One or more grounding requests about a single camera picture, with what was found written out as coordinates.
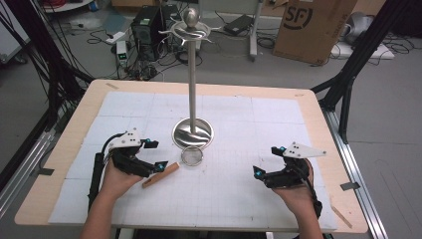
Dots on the person's left hand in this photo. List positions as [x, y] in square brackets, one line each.
[117, 181]

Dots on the person's right hand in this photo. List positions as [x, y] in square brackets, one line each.
[297, 197]

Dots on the white power strip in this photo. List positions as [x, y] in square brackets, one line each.
[115, 37]

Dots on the black metal frame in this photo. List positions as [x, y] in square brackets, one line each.
[351, 73]
[49, 66]

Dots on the grey tape piece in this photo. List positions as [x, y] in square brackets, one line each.
[350, 186]
[45, 171]

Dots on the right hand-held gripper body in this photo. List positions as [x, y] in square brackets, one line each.
[288, 176]

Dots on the white flat board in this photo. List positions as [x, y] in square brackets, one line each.
[345, 51]

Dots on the beige tape piece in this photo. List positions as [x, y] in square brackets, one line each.
[112, 85]

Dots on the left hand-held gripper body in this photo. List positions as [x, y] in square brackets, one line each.
[127, 159]

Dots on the white metal stand post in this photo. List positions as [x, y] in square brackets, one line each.
[255, 33]

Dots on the black flat device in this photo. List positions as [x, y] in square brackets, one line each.
[238, 24]

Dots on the aluminium rail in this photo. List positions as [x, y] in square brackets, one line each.
[358, 179]
[23, 169]

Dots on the brown cardboard box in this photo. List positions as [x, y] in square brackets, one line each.
[315, 36]

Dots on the black computer tower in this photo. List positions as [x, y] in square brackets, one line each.
[146, 36]

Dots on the white grid mat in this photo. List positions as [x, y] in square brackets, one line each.
[232, 192]

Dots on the steel utensil stand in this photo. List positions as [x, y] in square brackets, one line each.
[192, 83]

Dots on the white device with green display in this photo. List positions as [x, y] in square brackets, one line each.
[121, 53]

